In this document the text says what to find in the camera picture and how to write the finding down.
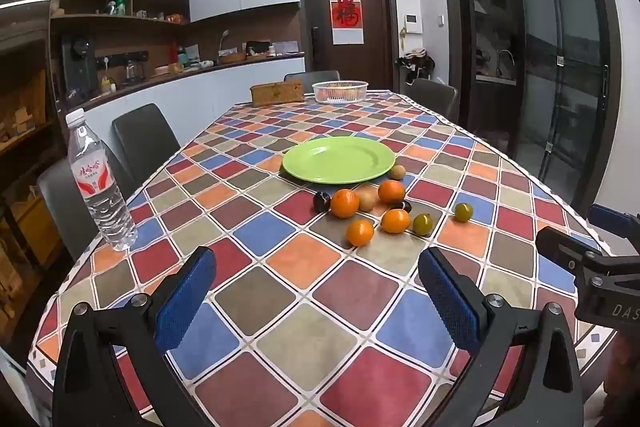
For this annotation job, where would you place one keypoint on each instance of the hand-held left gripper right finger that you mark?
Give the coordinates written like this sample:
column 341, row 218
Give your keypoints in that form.
column 450, row 302

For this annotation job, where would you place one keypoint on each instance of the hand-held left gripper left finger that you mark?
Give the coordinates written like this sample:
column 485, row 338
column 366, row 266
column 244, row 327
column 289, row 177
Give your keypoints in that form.
column 185, row 302

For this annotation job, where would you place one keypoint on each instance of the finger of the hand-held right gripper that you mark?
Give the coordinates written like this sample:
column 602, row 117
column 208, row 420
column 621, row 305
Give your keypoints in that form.
column 615, row 221
column 565, row 247

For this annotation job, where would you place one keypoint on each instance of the green plum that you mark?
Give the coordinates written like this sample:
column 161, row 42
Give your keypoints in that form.
column 422, row 224
column 463, row 212

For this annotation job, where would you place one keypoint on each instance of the dark purple plum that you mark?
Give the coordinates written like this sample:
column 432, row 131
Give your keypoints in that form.
column 402, row 206
column 321, row 201

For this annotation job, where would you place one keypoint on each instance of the brown kiwi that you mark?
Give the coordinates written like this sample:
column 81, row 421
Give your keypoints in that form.
column 397, row 172
column 369, row 199

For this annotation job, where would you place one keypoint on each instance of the large orange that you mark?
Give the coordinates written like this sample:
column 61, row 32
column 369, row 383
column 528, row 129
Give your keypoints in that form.
column 345, row 203

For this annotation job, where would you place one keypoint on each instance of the green plate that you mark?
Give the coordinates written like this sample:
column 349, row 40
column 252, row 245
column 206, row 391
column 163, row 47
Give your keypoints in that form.
column 335, row 159

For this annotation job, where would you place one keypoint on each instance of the checkered tablecloth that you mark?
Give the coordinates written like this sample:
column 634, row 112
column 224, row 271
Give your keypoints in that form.
column 300, row 287

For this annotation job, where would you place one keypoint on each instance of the clear plastic water bottle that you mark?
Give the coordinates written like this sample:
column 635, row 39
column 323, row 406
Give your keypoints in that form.
column 100, row 192

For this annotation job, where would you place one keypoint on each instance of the glass sliding door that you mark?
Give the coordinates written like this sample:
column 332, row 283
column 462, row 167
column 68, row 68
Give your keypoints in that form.
column 555, row 82

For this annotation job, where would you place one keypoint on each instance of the grey dining chair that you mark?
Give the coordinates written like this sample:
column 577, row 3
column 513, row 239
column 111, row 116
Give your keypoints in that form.
column 312, row 76
column 432, row 99
column 60, row 207
column 145, row 142

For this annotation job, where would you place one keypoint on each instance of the white counter cabinet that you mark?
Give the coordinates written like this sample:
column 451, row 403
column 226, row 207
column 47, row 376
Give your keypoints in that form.
column 200, row 97

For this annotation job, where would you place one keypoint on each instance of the woven wicker box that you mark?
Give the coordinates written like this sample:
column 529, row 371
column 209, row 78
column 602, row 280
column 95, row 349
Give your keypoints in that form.
column 277, row 93

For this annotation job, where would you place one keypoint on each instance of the pile of clothes and bags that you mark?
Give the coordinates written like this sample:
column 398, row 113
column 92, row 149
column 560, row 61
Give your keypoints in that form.
column 417, row 63

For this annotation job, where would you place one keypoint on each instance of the glass kettle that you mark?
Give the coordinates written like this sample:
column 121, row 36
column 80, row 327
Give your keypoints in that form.
column 133, row 71

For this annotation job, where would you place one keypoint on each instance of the white plastic basket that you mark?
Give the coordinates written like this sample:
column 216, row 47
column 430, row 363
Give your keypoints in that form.
column 340, row 92

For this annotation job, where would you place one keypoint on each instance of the shallow wicker basket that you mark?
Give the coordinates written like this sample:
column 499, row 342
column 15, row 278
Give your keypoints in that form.
column 232, row 57

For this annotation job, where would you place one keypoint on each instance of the black coffee machine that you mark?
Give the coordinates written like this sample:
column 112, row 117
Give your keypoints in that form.
column 77, row 62

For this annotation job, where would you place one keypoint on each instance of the black bag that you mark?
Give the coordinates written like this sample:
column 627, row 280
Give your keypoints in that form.
column 257, row 47

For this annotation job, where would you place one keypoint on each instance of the white desk lamp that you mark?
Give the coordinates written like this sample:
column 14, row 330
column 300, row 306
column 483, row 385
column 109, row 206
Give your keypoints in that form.
column 224, row 38

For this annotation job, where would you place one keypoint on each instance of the red and white door poster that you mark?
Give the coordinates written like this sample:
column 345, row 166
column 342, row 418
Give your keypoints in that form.
column 347, row 14

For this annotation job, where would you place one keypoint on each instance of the dark brown door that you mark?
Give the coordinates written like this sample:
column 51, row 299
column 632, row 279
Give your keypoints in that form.
column 320, row 7

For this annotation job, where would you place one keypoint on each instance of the white wall intercom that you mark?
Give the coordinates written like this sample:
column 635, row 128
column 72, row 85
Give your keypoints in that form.
column 412, row 23

